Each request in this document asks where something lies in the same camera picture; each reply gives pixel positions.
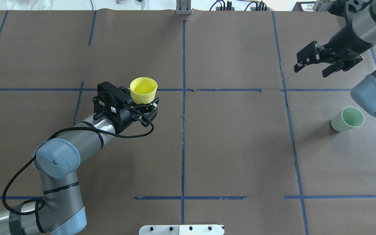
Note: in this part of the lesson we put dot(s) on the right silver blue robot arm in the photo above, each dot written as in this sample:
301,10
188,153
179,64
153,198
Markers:
360,15

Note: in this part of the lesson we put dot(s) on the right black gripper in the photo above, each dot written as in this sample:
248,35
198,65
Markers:
342,43

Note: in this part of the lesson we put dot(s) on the small metal cup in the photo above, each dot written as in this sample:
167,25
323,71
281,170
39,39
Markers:
321,5

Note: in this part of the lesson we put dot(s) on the yellow plastic cup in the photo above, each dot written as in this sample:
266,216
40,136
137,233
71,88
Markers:
143,90

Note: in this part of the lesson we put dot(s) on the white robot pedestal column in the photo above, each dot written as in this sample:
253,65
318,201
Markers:
200,229

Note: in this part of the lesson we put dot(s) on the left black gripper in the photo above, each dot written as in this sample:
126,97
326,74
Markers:
126,120

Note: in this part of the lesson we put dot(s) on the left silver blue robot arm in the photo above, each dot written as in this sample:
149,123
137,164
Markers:
61,210

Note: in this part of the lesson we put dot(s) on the green plastic cup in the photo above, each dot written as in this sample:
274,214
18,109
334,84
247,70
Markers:
349,118

